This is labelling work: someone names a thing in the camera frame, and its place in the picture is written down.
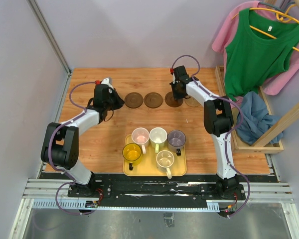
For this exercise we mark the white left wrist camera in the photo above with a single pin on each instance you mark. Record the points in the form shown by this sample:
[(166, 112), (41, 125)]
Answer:
[(107, 81)]

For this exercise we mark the woven rattan coaster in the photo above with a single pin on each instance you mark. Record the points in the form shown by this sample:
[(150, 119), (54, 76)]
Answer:
[(192, 102)]

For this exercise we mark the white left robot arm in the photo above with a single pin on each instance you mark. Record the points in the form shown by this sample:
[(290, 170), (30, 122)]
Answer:
[(61, 143)]

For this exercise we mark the blue crumpled cloth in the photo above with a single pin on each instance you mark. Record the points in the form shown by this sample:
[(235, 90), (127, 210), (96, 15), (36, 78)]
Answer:
[(256, 118)]

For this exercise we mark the purple mug black handle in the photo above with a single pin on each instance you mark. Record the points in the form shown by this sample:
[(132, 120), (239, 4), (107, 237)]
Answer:
[(176, 140)]

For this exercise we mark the brown wooden coaster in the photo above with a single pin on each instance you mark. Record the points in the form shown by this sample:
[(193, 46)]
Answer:
[(153, 100), (133, 100), (171, 101)]

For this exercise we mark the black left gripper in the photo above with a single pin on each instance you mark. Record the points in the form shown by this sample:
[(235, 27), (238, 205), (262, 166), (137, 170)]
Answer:
[(120, 102)]

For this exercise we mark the cream mug with text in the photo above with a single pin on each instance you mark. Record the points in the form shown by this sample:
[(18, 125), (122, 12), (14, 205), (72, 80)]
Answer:
[(164, 162)]

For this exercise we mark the green tank top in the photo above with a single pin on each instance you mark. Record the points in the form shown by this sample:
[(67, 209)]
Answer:
[(260, 49)]

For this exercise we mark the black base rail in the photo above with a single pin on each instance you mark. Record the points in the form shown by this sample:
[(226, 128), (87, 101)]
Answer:
[(192, 191)]

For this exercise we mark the pink t-shirt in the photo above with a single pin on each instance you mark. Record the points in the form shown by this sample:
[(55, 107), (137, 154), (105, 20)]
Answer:
[(258, 50)]

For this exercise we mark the yellow mug black handle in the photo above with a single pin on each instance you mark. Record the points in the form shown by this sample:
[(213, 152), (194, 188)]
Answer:
[(132, 154)]

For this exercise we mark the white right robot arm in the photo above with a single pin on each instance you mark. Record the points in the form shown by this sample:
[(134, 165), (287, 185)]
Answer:
[(217, 116)]

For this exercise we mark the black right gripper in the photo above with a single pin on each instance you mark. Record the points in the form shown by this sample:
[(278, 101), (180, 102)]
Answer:
[(174, 84)]

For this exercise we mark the pink translucent mug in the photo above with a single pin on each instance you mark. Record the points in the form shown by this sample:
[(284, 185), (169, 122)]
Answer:
[(141, 137)]

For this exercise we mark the yellow plastic tray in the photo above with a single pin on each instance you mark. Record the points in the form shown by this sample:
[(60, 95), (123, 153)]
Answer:
[(148, 166)]

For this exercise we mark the white mug green handle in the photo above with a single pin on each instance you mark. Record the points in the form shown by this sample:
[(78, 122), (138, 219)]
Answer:
[(158, 137)]

